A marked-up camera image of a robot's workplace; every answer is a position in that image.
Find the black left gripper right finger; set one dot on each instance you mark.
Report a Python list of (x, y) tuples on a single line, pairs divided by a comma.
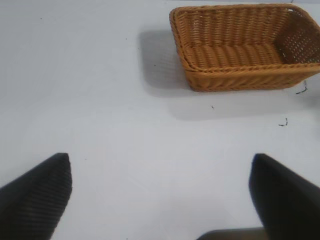
[(287, 197)]

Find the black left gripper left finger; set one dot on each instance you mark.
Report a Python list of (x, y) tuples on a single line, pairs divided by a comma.
[(35, 197)]

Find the brown wicker basket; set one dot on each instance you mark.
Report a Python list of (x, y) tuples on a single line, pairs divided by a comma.
[(240, 57)]

